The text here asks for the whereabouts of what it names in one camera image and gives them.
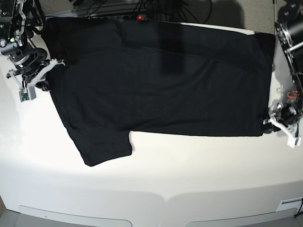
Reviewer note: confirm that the black T-shirt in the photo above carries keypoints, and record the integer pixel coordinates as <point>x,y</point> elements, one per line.
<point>129,75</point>

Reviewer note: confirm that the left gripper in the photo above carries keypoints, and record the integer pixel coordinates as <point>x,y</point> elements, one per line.
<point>286,115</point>

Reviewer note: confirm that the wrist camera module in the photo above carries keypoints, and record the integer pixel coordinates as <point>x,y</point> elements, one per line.
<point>294,141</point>
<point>26,94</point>

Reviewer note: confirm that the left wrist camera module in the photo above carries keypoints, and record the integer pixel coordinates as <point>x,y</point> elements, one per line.
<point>294,141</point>

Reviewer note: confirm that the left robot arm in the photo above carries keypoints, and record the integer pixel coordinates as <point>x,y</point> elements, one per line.
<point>289,30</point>

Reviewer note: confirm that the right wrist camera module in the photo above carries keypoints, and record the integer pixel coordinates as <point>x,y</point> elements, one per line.
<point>26,94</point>

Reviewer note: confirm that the black power strip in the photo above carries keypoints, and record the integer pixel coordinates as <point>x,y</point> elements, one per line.
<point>120,17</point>

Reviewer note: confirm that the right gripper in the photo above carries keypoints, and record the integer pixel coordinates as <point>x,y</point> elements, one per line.
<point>31,64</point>

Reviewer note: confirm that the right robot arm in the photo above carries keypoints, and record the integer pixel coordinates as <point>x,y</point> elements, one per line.
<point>20,20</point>

